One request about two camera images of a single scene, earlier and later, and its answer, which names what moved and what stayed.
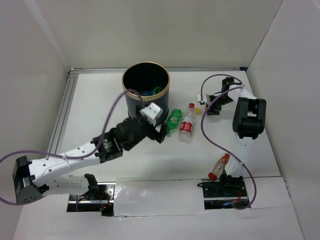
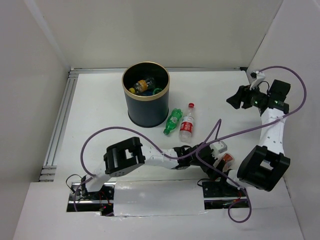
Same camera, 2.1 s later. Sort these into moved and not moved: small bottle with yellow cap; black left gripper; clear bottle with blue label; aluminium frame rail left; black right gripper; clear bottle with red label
Moved: small bottle with yellow cap; black right gripper; black left gripper
Not moved: clear bottle with blue label; aluminium frame rail left; clear bottle with red label
